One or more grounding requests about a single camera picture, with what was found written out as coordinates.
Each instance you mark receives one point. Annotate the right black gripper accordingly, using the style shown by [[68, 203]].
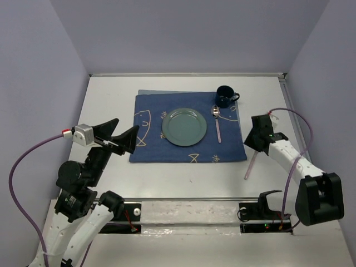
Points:
[[248, 142]]

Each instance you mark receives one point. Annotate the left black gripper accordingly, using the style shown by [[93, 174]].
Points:
[[127, 140]]

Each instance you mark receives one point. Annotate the pink handled fork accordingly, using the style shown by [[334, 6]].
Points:
[[251, 164]]

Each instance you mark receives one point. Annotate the blue embroidered cloth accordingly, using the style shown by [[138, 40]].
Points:
[[151, 107]]

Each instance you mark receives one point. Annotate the pink handled spoon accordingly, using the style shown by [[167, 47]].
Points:
[[216, 113]]

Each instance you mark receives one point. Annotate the dark blue mug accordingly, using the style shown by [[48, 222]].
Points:
[[225, 96]]

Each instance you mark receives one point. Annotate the teal ceramic plate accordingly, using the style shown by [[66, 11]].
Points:
[[184, 127]]

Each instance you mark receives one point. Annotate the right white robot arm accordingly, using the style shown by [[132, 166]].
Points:
[[319, 197]]

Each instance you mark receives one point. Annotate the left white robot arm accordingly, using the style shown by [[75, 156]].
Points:
[[72, 228]]

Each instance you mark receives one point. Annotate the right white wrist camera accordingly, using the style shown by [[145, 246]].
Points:
[[274, 119]]

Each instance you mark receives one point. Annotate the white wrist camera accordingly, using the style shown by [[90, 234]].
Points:
[[81, 134], [274, 119]]

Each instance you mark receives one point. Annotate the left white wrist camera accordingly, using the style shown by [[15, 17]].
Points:
[[81, 134]]

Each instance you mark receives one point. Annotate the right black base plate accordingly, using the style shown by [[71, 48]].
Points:
[[253, 221]]

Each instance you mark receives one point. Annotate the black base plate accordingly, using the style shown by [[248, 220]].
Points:
[[253, 221], [128, 222]]

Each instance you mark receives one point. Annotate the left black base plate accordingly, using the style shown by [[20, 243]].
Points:
[[128, 222]]

